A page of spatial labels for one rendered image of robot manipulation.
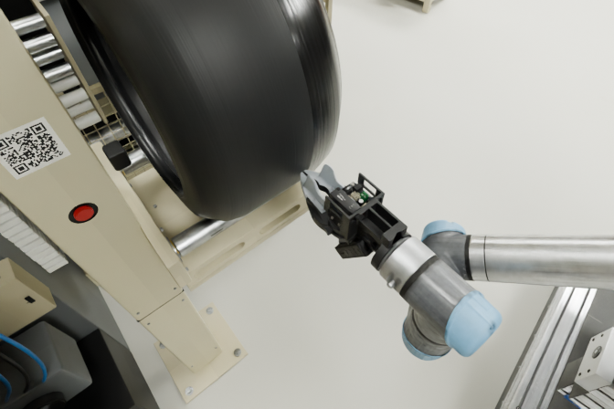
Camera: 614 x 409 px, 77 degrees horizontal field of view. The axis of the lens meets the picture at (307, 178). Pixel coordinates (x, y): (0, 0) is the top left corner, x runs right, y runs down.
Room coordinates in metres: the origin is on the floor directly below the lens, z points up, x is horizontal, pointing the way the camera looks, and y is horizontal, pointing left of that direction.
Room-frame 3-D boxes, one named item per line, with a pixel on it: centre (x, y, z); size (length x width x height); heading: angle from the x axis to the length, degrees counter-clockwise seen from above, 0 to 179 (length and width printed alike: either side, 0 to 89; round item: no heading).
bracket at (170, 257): (0.47, 0.37, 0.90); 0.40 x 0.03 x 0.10; 39
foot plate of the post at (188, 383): (0.40, 0.42, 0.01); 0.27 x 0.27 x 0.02; 39
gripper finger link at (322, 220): (0.34, -0.03, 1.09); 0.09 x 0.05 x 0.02; 39
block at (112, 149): (0.56, 0.42, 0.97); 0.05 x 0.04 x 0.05; 39
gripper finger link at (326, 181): (0.40, -0.03, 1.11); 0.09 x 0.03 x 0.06; 39
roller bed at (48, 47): (0.74, 0.65, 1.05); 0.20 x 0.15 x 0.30; 129
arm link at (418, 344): (0.20, -0.19, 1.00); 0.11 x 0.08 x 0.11; 161
